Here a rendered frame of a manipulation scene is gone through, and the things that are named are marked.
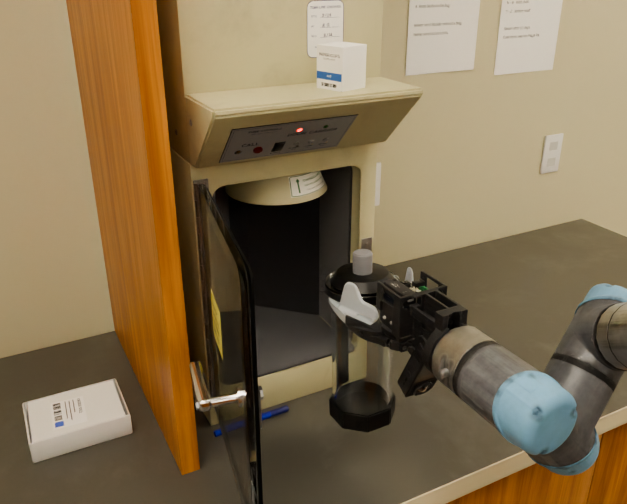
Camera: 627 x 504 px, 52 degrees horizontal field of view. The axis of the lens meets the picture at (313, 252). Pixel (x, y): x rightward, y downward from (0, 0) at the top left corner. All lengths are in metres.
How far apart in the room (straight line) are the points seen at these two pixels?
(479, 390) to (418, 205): 1.10
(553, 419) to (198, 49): 0.63
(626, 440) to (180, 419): 0.88
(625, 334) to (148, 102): 0.59
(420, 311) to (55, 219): 0.84
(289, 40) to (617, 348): 0.59
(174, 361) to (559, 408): 0.53
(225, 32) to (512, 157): 1.16
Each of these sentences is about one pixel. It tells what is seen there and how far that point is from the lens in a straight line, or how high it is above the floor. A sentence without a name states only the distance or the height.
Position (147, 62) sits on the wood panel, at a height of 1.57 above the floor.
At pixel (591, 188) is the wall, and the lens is 2.22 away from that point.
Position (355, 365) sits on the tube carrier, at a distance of 0.94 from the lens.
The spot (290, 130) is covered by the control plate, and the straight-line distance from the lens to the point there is 0.91.
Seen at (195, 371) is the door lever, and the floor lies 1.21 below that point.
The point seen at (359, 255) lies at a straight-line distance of 0.90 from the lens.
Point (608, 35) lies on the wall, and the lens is 2.10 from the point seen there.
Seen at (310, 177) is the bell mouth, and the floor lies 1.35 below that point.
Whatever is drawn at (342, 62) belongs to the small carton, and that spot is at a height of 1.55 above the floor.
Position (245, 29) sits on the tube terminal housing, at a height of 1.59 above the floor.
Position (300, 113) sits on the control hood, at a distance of 0.88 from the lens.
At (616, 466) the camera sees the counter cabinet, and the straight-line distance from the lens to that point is 1.50.
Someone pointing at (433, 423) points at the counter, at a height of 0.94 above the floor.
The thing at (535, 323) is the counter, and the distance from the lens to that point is 1.53.
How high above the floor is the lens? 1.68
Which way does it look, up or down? 24 degrees down
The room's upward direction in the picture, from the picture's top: straight up
